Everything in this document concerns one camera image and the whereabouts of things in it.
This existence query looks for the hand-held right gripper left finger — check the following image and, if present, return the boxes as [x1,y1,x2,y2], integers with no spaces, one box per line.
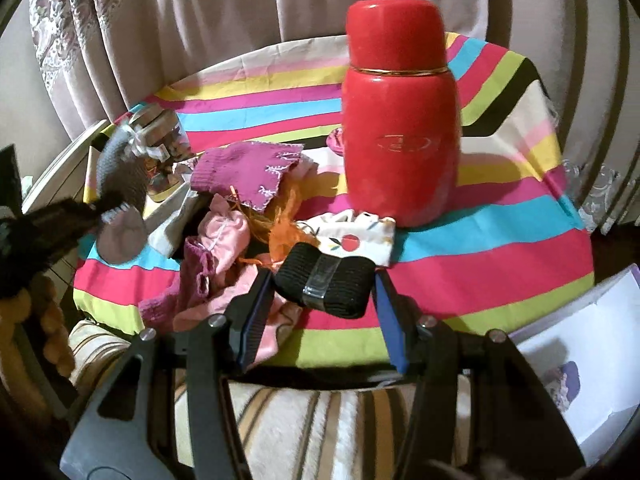
[59,267,276,480]

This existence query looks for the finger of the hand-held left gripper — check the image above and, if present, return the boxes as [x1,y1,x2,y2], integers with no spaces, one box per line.
[22,198,128,235]

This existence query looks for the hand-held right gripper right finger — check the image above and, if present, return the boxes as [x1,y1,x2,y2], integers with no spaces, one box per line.
[371,270,587,480]

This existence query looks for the black sock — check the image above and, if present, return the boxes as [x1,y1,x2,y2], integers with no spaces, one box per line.
[274,242,375,320]

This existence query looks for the grey knitted sock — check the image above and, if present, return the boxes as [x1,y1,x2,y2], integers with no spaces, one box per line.
[94,127,151,267]

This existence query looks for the yellow sponge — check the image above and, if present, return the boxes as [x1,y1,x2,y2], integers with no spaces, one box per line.
[230,180,321,266]

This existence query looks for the red thermos flask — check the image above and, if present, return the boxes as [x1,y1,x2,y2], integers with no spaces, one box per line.
[341,0,462,228]

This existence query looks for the white wooden furniture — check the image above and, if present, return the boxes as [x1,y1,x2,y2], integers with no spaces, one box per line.
[22,120,111,221]

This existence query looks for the yellow braided yarn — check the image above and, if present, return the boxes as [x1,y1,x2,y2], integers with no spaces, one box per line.
[0,272,76,376]

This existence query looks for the white cherry print cloth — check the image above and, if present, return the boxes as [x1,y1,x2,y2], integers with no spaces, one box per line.
[295,210,398,267]

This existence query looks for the dusty pink knitted cloth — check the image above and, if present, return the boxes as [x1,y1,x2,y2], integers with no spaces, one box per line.
[139,237,213,333]

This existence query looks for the light pink cloth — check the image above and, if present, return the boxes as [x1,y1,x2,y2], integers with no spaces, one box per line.
[172,195,306,366]

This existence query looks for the cream cloth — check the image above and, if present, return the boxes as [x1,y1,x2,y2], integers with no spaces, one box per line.
[150,191,201,258]

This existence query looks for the striped plush blanket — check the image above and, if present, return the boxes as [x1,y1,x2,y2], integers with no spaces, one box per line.
[67,320,476,480]

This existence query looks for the striped colourful tablecloth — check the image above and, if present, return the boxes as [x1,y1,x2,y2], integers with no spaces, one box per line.
[72,31,596,376]

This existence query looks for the magenta knitted cloth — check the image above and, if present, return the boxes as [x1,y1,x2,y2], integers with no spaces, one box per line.
[191,142,306,211]

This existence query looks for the white printed paper sheet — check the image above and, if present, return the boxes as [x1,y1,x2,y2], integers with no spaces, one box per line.
[510,267,640,466]

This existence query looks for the beige lace curtain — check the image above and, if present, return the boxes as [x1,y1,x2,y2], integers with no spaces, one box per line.
[27,0,640,236]

